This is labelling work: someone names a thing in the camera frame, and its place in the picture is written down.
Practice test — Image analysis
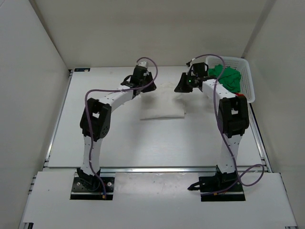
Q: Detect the white t shirt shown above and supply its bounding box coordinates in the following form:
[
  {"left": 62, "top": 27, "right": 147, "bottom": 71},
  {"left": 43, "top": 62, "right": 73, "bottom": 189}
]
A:
[{"left": 140, "top": 82, "right": 185, "bottom": 120}]

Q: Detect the green t shirt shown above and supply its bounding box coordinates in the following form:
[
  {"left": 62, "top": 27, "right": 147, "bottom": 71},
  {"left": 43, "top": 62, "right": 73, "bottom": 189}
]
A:
[{"left": 208, "top": 64, "right": 241, "bottom": 93}]

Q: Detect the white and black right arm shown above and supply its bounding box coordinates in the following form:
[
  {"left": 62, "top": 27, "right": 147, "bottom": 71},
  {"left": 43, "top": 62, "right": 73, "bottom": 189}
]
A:
[{"left": 174, "top": 62, "right": 249, "bottom": 191}]

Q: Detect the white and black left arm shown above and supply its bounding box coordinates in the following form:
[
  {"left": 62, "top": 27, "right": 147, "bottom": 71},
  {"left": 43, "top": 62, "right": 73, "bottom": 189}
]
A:
[{"left": 77, "top": 58, "right": 158, "bottom": 195}]

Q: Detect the white plastic basket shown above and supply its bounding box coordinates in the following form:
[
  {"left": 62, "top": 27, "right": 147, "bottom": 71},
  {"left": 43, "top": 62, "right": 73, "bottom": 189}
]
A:
[{"left": 205, "top": 56, "right": 255, "bottom": 103}]

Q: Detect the blue label sticker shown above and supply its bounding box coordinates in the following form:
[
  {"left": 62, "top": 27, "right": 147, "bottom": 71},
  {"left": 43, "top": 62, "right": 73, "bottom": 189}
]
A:
[{"left": 74, "top": 68, "right": 91, "bottom": 72}]

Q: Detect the aluminium table edge rail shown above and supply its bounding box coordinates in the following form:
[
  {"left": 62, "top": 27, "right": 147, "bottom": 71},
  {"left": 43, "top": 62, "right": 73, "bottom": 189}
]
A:
[{"left": 43, "top": 166, "right": 263, "bottom": 173}]

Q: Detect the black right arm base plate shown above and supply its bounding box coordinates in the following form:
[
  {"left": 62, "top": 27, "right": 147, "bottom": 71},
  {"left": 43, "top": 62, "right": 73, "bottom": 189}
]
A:
[{"left": 188, "top": 176, "right": 246, "bottom": 202}]

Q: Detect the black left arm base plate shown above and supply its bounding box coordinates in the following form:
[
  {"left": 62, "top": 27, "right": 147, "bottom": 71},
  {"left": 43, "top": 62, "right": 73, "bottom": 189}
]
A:
[{"left": 70, "top": 172, "right": 115, "bottom": 201}]

